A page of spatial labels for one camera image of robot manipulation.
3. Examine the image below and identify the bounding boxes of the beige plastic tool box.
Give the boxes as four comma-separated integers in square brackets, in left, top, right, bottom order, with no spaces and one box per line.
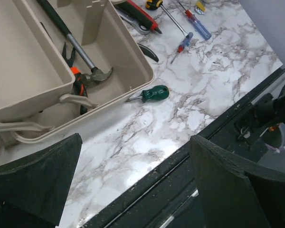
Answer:
[0,0,154,165]

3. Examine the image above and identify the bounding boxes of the large black-handled claw hammer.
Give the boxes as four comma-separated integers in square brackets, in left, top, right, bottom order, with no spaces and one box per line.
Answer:
[37,0,113,83]

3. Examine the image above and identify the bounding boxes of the silver ratchet wrench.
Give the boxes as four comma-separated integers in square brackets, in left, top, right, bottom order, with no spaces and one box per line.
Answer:
[115,7,151,35]

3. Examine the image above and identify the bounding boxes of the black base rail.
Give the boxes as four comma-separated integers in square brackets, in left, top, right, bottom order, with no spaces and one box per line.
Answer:
[84,69,285,228]

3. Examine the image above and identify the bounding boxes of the small yellow metal piece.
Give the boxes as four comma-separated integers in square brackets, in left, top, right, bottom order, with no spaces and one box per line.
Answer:
[195,0,206,15]

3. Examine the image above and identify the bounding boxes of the orange black pliers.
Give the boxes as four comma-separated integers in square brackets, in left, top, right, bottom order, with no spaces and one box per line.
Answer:
[61,41,90,114]

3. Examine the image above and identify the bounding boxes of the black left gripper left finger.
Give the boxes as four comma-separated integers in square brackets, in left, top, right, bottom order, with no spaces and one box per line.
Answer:
[0,133,83,228]

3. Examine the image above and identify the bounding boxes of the red black utility tool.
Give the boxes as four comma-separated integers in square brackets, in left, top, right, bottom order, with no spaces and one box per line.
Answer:
[116,0,162,34]

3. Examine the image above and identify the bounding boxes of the yellow black screwdriver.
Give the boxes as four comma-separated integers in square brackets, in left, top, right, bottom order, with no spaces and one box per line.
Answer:
[145,0,188,36]

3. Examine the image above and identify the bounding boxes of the black pruning shears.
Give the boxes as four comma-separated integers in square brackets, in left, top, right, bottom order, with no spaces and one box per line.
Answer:
[137,43,159,62]

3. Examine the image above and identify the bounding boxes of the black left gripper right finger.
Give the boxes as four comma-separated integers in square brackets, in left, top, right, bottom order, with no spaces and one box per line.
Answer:
[190,135,285,228]

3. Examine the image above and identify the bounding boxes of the blue handled screwdriver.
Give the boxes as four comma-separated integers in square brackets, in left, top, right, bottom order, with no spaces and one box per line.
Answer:
[178,0,211,40]

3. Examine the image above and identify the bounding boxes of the green stubby screwdriver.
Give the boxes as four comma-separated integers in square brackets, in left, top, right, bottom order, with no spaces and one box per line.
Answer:
[126,85,170,103]

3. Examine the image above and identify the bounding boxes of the blue red tester screwdriver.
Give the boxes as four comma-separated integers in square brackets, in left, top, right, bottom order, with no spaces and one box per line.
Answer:
[171,32,193,64]

